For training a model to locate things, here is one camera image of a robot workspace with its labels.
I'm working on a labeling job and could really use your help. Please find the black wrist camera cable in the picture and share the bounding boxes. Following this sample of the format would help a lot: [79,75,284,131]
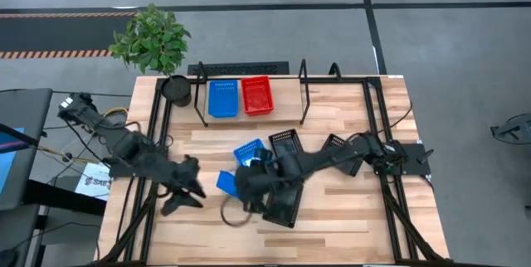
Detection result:
[219,194,255,229]

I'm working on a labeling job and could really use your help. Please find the red plastic slotted basket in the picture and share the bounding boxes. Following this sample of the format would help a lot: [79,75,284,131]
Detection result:
[240,75,275,117]

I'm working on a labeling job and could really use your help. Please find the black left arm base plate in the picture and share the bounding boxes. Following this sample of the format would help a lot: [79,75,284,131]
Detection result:
[108,161,163,179]

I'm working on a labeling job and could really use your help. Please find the black plastic slotted basket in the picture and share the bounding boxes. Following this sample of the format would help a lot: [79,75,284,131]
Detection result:
[321,133,365,177]
[261,183,304,230]
[268,129,304,158]

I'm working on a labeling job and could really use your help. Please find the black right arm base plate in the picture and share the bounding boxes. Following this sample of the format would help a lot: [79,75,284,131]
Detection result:
[375,142,436,177]

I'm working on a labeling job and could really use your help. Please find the green plant in black pot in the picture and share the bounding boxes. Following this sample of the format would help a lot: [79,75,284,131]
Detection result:
[108,3,192,108]

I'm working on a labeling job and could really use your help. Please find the black stand base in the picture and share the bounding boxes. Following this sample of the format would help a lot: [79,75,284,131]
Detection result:
[490,112,531,146]

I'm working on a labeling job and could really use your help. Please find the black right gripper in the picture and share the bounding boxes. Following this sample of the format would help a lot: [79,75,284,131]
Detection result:
[235,165,277,214]

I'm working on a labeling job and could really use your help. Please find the white printed paper sheet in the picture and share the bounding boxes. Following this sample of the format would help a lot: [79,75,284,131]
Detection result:
[74,162,113,201]

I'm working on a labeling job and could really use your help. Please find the wooden shelf black metal legs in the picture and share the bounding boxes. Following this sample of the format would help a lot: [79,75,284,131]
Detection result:
[192,58,311,129]

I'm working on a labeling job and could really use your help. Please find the blue plastic slotted basket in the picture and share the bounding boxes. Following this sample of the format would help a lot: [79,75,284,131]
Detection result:
[215,169,240,198]
[207,79,241,119]
[232,138,266,167]

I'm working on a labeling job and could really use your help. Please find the yellow cable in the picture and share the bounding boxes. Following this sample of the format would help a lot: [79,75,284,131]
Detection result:
[37,107,129,164]

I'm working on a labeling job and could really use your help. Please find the black metal table frame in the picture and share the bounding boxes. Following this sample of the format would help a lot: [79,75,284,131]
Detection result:
[95,75,453,267]

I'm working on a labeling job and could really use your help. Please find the grey desk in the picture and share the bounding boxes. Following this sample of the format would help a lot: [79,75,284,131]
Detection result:
[0,87,54,212]

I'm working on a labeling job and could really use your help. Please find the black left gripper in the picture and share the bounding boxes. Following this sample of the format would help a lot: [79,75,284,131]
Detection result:
[160,154,207,217]

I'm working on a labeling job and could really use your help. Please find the black desk base bar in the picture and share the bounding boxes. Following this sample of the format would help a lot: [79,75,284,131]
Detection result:
[22,179,107,216]

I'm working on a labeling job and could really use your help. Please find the blue panel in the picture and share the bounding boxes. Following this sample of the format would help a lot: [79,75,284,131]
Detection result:
[0,128,26,196]

